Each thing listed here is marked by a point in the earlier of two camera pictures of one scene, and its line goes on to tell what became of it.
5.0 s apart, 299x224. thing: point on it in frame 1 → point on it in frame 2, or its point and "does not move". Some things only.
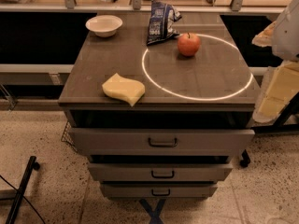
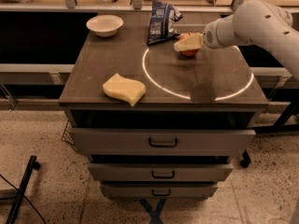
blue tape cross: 155,214 does not move
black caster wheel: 246,159 does not move
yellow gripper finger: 264,37 → 218,33
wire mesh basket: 66,136 does not move
